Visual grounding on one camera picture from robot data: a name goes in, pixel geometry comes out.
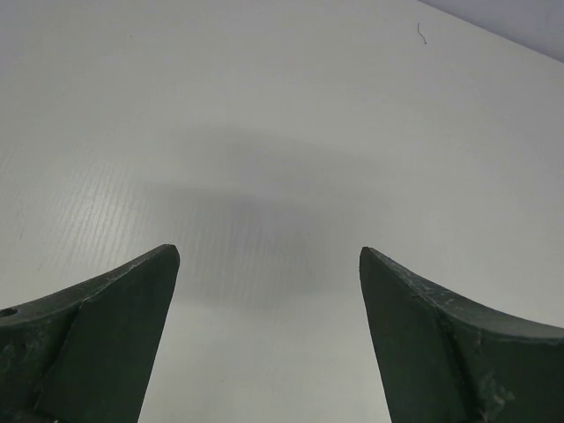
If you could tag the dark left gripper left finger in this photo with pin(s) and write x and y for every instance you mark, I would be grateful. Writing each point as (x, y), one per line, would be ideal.
(86, 353)

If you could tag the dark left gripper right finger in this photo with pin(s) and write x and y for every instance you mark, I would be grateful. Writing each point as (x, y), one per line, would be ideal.
(445, 358)

